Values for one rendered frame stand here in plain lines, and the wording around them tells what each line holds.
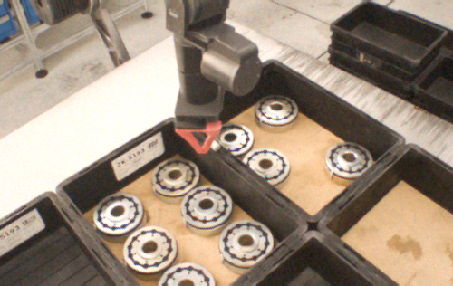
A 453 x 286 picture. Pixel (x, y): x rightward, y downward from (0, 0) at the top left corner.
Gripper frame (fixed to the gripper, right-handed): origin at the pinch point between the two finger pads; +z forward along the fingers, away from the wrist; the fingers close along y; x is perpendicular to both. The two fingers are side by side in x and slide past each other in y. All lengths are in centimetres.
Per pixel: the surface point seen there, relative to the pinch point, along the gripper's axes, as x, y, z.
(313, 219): -18.8, -7.0, 13.2
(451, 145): -62, 34, 36
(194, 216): 3.3, -2.0, 20.5
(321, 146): -23.0, 20.4, 23.5
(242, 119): -4.6, 28.9, 23.8
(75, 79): 99, 152, 110
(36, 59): 121, 156, 98
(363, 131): -31.6, 19.0, 17.1
